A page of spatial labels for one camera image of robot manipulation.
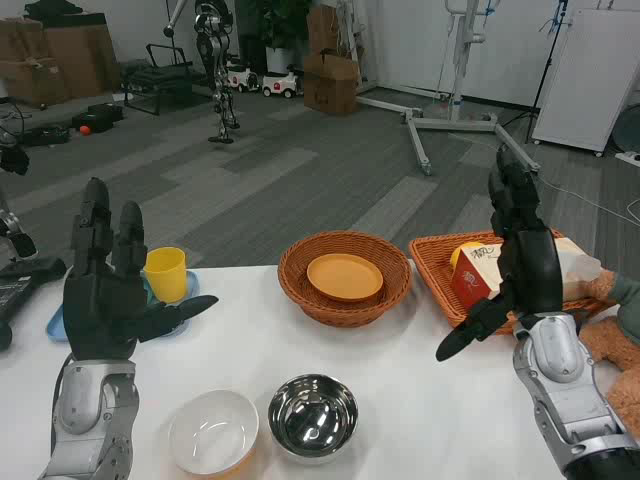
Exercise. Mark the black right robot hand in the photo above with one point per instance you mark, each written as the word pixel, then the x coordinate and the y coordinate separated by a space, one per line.
pixel 535 270

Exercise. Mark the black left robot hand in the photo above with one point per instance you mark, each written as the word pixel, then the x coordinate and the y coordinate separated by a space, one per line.
pixel 100 310

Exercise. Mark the white plastic bowl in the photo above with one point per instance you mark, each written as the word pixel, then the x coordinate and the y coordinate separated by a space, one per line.
pixel 212 432

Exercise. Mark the shiny steel bowl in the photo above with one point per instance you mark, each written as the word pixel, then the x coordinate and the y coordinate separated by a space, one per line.
pixel 312 415

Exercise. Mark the teal plastic plate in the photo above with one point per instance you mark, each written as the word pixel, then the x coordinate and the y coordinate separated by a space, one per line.
pixel 148 292

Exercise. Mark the paper tissue box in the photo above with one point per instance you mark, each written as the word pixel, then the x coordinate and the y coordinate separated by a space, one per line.
pixel 470 285

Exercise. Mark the yellow plastic cup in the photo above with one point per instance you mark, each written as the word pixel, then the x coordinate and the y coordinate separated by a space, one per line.
pixel 167 275

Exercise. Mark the yellow round item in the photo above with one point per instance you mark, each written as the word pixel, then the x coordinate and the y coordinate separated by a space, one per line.
pixel 457 257

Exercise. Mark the black handheld controller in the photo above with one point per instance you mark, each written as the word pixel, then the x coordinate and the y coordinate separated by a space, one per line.
pixel 20 285

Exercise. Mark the light blue plastic tray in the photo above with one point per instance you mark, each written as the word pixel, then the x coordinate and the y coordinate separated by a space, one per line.
pixel 193 285

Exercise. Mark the brown teddy bear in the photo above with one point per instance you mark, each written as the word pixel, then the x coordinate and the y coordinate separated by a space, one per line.
pixel 607 340

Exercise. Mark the rectangular orange wicker basket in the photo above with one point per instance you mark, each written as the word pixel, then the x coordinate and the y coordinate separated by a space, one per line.
pixel 430 260

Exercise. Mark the silver black robot limb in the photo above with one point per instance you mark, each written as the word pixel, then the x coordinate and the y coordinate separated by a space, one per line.
pixel 12 225

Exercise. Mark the red ball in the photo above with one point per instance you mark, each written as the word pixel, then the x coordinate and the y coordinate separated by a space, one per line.
pixel 85 130

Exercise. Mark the orange plastic plate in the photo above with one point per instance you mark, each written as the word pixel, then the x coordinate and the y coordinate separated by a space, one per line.
pixel 345 277

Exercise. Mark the black equipment case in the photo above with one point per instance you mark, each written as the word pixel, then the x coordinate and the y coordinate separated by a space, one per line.
pixel 100 117

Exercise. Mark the white cabinet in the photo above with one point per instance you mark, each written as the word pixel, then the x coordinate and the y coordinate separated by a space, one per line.
pixel 585 80

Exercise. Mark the round brown wicker basket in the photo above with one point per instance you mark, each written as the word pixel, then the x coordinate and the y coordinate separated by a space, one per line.
pixel 300 300

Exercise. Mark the black tripod stand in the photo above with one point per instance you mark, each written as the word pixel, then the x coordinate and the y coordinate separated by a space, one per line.
pixel 547 60

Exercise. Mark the black metal rack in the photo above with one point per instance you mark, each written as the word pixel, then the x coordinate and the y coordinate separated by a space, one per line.
pixel 157 82

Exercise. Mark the large brown cardboard box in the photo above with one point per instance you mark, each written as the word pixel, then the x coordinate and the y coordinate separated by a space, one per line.
pixel 82 60

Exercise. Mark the taped brown cardboard box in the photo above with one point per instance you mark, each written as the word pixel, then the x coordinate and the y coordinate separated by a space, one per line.
pixel 27 65

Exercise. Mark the white toy car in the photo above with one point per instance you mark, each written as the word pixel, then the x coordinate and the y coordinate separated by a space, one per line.
pixel 242 77
pixel 280 85

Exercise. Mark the open brown cardboard box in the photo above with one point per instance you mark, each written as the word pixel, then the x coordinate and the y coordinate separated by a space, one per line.
pixel 330 85

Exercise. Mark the standing humanoid robot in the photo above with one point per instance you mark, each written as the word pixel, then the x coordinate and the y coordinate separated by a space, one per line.
pixel 220 55

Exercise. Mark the tall narrow cardboard box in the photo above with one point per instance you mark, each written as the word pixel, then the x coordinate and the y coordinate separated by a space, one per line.
pixel 322 27

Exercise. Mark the potted green plant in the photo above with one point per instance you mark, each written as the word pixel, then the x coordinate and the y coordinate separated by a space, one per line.
pixel 282 30

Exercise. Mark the white hoist frame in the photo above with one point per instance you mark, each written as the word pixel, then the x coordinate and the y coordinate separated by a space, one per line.
pixel 465 120

